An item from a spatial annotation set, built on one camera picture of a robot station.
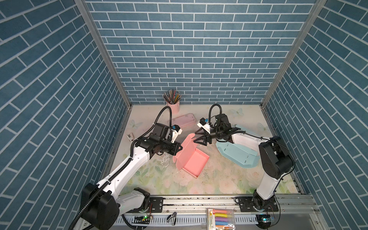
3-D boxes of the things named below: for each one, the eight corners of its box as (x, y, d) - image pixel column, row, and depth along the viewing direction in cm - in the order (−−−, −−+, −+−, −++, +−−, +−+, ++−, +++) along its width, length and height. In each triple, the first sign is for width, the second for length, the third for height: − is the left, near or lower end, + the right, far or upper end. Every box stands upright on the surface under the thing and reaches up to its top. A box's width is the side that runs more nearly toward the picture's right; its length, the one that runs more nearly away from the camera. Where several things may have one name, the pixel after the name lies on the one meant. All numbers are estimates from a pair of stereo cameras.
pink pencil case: (173, 129, 107) (173, 127, 105) (170, 121, 112) (170, 118, 110) (196, 123, 111) (196, 120, 109) (192, 115, 117) (192, 112, 114)
